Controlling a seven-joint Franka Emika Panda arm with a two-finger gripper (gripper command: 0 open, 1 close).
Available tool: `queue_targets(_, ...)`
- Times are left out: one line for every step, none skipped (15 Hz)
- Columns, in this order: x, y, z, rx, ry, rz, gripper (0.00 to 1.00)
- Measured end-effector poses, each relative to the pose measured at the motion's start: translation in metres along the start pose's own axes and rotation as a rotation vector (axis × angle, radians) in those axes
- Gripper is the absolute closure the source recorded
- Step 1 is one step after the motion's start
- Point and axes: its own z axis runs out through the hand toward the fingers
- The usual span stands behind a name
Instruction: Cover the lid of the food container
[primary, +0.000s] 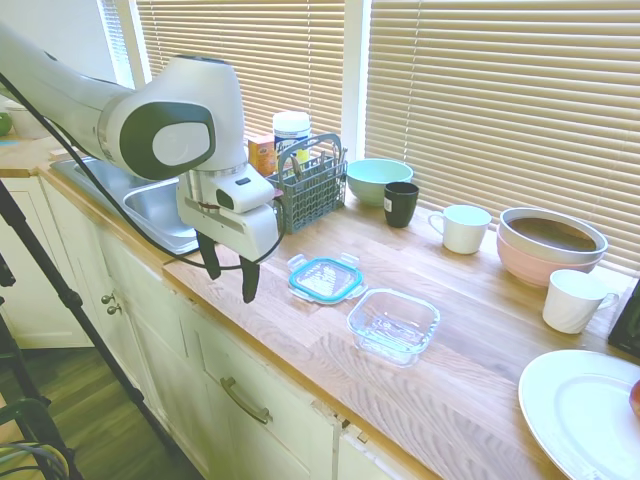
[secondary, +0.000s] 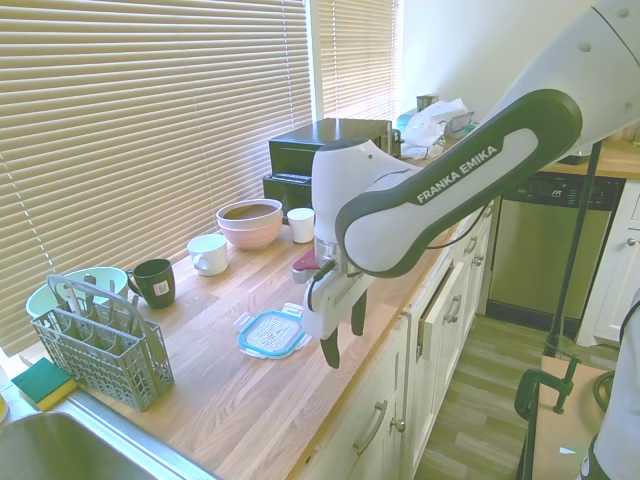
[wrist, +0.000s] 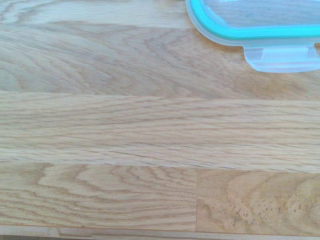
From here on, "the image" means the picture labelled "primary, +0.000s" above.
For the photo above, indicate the green apple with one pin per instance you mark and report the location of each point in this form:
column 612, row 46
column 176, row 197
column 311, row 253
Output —
column 4, row 124

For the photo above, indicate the silver cabinet knob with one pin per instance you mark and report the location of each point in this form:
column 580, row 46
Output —
column 115, row 309
column 107, row 299

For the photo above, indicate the black countertop appliance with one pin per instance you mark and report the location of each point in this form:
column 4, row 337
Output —
column 627, row 325

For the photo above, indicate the white window blind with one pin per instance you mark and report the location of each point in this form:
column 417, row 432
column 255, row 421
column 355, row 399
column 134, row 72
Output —
column 114, row 35

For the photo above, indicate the white plastic tub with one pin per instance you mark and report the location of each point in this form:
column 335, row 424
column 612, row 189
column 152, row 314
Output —
column 27, row 127

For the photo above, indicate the white dinner plate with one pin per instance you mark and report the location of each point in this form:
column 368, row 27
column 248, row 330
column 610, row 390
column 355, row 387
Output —
column 575, row 410

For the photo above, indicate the ribbed white mug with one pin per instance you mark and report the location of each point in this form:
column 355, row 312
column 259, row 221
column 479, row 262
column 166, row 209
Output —
column 567, row 305

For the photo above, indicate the white kitchen cabinet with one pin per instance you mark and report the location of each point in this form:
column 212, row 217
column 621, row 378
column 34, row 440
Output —
column 150, row 325

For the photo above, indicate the pink bowl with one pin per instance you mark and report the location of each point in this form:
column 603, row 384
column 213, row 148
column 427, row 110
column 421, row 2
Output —
column 530, row 270

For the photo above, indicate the grey plastic cutlery basket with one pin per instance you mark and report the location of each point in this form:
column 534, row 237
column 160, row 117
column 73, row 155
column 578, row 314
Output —
column 310, row 200

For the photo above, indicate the square glass food container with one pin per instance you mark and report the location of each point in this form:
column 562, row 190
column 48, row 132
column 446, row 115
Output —
column 392, row 327

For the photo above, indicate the smooth white mug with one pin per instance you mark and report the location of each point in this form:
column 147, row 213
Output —
column 465, row 232

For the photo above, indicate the red fruit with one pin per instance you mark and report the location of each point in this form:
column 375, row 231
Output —
column 636, row 397

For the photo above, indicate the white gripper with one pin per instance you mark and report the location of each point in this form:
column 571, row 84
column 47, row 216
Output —
column 250, row 232

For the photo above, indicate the white wipes canister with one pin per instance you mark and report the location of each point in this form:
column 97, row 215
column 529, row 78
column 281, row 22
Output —
column 292, row 135

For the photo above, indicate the black tripod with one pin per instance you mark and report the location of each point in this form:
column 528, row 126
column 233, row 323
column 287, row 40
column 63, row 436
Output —
column 65, row 295

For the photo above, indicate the stainless steel double sink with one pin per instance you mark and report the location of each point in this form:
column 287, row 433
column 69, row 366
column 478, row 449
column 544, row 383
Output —
column 150, row 210

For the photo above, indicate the green clamp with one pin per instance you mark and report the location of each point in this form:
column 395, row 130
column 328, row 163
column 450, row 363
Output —
column 35, row 412

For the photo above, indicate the beige window blind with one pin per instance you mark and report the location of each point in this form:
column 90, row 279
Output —
column 500, row 100
column 280, row 60

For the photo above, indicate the teal bowl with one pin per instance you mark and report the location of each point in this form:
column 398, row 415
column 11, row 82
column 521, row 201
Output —
column 370, row 187

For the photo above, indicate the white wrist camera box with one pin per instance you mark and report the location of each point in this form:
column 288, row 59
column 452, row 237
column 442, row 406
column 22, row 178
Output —
column 245, row 192

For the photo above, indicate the orange baking soda box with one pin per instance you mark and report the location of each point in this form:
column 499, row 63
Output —
column 261, row 155

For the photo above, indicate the metal cutlery piece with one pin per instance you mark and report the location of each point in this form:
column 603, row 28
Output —
column 334, row 155

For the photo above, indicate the black cup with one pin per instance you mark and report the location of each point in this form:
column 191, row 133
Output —
column 400, row 207

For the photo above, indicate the clear lid with teal rim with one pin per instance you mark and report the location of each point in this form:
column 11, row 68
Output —
column 325, row 279

